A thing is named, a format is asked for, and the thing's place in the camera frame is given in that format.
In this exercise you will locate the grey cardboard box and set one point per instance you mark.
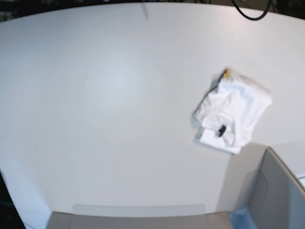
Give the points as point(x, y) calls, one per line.
point(260, 191)

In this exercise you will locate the white t-shirt with print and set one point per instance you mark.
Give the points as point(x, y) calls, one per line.
point(229, 112)

